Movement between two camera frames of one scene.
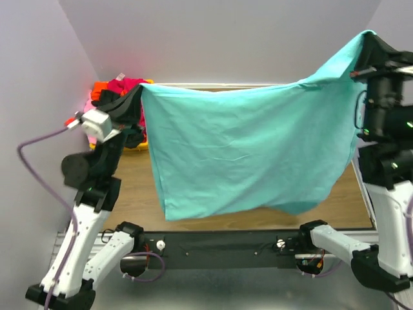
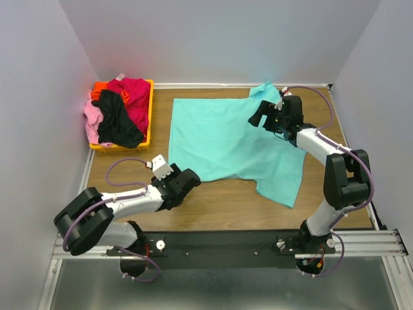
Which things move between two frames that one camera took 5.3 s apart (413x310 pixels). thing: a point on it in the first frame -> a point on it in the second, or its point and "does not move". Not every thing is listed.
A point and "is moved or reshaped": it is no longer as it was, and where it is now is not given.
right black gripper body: [382, 90] -> [282, 122]
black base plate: [213, 250] does not move
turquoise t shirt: [282, 146] is moved or reshaped
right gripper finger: [374, 52] -> [264, 108]
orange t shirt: [98, 86] does not move
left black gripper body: [112, 151] -> [172, 176]
